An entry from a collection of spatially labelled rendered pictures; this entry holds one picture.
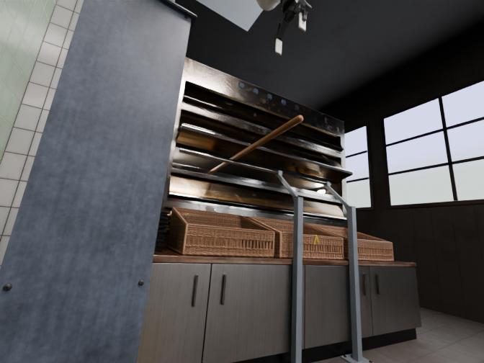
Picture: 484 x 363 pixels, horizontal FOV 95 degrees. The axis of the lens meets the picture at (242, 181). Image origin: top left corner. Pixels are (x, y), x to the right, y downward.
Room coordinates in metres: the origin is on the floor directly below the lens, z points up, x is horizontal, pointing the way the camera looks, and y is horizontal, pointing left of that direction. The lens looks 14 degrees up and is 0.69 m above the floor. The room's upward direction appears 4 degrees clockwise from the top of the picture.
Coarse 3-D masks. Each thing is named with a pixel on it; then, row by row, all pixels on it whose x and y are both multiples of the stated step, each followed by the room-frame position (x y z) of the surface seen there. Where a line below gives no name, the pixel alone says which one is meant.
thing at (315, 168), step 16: (192, 128) 1.49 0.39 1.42; (192, 144) 1.65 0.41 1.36; (208, 144) 1.66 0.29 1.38; (224, 144) 1.66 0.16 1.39; (240, 144) 1.66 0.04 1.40; (256, 160) 1.91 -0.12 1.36; (272, 160) 1.92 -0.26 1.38; (288, 160) 1.92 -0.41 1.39; (304, 160) 1.94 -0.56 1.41; (320, 176) 2.27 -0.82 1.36; (336, 176) 2.28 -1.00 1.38
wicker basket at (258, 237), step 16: (176, 208) 1.58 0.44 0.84; (176, 224) 1.37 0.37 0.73; (192, 224) 1.17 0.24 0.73; (208, 224) 1.66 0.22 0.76; (224, 224) 1.73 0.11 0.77; (240, 224) 1.79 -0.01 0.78; (256, 224) 1.58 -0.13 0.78; (176, 240) 1.31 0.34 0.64; (192, 240) 1.18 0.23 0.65; (208, 240) 1.64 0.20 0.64; (224, 240) 1.70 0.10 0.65; (240, 240) 1.30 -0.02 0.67; (256, 240) 1.34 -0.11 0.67; (272, 240) 1.40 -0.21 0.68; (256, 256) 1.35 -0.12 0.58; (272, 256) 1.40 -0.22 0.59
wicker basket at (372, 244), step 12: (324, 228) 2.19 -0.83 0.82; (336, 228) 2.27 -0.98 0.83; (348, 240) 1.67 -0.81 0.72; (360, 240) 1.73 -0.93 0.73; (372, 240) 2.06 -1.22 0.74; (384, 240) 1.97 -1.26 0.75; (348, 252) 1.68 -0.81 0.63; (360, 252) 2.17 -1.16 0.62; (372, 252) 1.80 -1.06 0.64; (384, 252) 1.87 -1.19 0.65
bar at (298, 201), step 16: (224, 160) 1.36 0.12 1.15; (288, 176) 1.60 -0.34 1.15; (304, 176) 1.65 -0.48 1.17; (352, 208) 1.55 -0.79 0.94; (352, 224) 1.55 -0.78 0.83; (352, 240) 1.55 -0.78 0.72; (352, 256) 1.56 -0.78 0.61; (352, 272) 1.56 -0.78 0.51; (352, 288) 1.57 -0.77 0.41; (352, 304) 1.57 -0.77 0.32; (352, 320) 1.57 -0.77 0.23; (352, 336) 1.58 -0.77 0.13; (352, 352) 1.58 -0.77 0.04
